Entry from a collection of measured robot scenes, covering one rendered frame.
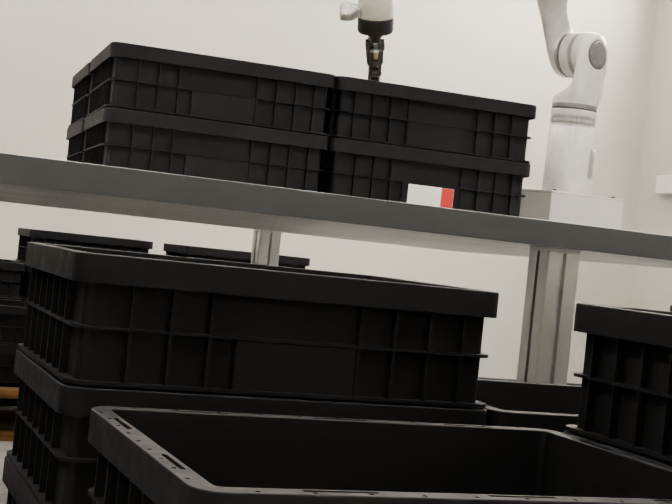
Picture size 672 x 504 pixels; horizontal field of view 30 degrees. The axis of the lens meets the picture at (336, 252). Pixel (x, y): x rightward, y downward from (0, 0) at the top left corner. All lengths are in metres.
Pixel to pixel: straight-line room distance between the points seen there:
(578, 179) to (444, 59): 3.46
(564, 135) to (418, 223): 0.79
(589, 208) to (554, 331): 0.55
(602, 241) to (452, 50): 4.07
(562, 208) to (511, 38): 3.71
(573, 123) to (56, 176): 1.23
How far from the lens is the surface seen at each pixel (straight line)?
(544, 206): 2.52
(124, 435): 0.83
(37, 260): 1.24
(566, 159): 2.58
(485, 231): 1.91
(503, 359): 6.17
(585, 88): 2.60
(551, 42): 2.63
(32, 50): 5.41
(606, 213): 2.57
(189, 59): 2.17
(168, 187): 1.72
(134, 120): 2.14
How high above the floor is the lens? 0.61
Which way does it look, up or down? level
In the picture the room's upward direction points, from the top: 6 degrees clockwise
